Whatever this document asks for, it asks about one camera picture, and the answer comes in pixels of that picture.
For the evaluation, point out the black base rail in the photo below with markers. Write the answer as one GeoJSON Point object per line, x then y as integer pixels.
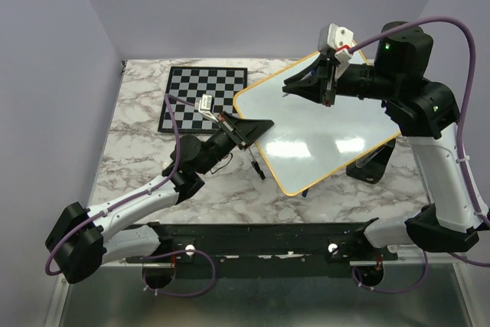
{"type": "Point", "coordinates": [259, 251]}

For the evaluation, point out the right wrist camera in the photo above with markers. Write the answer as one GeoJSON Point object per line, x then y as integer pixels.
{"type": "Point", "coordinates": [335, 42]}

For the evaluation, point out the yellow framed whiteboard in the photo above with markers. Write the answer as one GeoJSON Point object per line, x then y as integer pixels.
{"type": "Point", "coordinates": [308, 141]}

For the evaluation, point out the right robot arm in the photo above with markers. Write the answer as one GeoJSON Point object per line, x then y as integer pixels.
{"type": "Point", "coordinates": [427, 115]}

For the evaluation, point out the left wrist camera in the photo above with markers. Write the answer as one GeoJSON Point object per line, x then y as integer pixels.
{"type": "Point", "coordinates": [204, 105]}

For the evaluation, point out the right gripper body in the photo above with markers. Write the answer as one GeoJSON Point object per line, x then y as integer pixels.
{"type": "Point", "coordinates": [331, 87]}

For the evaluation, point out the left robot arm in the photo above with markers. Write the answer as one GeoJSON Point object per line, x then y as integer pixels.
{"type": "Point", "coordinates": [83, 239]}

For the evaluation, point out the black wire board easel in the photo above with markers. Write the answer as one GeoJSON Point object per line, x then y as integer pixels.
{"type": "Point", "coordinates": [255, 164]}

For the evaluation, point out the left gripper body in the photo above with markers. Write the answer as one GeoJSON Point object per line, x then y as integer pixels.
{"type": "Point", "coordinates": [227, 129]}

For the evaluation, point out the blue whiteboard marker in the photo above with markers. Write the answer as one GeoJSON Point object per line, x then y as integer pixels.
{"type": "Point", "coordinates": [301, 84]}

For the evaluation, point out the black white chessboard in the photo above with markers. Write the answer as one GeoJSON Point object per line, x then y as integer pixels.
{"type": "Point", "coordinates": [189, 84]}

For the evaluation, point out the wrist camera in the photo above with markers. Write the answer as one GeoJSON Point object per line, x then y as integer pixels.
{"type": "Point", "coordinates": [335, 42]}
{"type": "Point", "coordinates": [204, 105]}

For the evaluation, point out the black eraser holder stand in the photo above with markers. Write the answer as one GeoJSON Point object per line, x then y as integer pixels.
{"type": "Point", "coordinates": [371, 167]}

